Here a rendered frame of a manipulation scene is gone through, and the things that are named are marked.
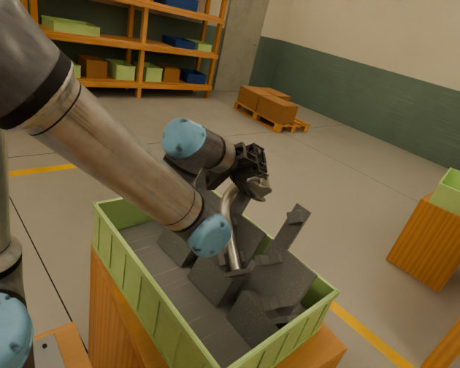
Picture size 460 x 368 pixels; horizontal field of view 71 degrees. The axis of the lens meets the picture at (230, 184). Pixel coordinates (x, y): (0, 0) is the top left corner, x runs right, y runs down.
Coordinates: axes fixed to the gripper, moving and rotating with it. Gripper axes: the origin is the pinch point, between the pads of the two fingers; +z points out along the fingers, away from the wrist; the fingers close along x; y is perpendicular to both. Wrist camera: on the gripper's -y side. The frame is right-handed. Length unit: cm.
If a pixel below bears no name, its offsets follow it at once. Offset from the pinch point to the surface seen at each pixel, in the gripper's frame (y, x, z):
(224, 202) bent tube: -11.1, -4.3, -1.1
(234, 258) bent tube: -10.5, -19.9, -0.9
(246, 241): -8.7, -15.5, 3.8
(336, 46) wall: -32, 427, 549
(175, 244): -30.7, -12.7, -1.0
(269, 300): -1.2, -31.3, -2.3
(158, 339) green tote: -25.8, -36.5, -15.2
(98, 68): -309, 303, 171
